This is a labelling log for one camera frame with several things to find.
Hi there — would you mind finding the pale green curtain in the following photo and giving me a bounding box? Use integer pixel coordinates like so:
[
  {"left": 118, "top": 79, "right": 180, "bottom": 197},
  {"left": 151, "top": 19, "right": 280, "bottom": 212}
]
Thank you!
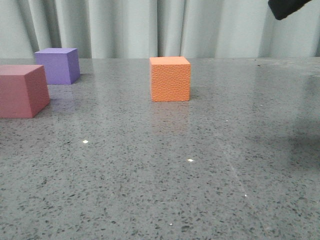
[{"left": 0, "top": 0, "right": 320, "bottom": 59}]

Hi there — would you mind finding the orange foam cube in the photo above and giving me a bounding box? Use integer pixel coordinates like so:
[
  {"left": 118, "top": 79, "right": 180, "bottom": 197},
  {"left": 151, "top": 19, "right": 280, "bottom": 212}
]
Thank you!
[{"left": 149, "top": 56, "right": 191, "bottom": 102}]

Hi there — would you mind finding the pink foam cube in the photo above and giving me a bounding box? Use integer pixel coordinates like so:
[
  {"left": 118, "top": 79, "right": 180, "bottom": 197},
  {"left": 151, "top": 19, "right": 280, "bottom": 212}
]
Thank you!
[{"left": 0, "top": 64, "right": 50, "bottom": 118}]

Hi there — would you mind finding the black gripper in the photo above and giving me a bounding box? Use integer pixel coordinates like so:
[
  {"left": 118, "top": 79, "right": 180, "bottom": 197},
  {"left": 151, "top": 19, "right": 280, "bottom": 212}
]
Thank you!
[{"left": 268, "top": 0, "right": 311, "bottom": 20}]

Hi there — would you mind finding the purple foam cube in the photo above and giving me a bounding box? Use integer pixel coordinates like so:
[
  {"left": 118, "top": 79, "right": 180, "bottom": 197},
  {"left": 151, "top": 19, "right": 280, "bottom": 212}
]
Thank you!
[{"left": 34, "top": 48, "right": 81, "bottom": 85}]

